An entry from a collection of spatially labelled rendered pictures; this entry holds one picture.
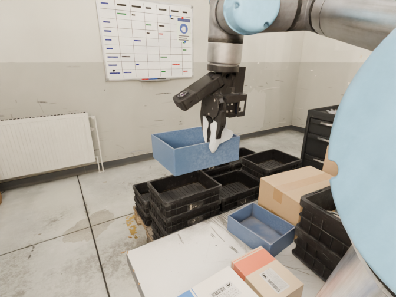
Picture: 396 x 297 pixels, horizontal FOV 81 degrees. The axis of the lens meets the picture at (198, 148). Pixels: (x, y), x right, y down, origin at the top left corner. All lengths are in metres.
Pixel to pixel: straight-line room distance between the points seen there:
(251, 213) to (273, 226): 0.11
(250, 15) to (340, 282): 0.34
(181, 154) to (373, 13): 0.41
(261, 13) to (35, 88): 2.80
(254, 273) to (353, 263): 0.57
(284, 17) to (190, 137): 0.42
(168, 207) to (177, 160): 0.83
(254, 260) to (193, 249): 0.23
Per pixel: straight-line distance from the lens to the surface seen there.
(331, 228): 0.79
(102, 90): 3.09
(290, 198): 0.94
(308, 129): 2.55
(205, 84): 0.51
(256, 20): 0.40
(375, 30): 0.35
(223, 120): 0.53
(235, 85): 0.56
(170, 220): 1.41
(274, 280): 0.75
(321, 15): 0.43
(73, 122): 3.00
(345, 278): 0.21
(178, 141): 0.71
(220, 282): 0.70
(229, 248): 0.92
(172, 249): 0.91
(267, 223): 1.03
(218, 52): 0.52
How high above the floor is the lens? 1.33
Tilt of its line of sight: 20 degrees down
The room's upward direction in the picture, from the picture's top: straight up
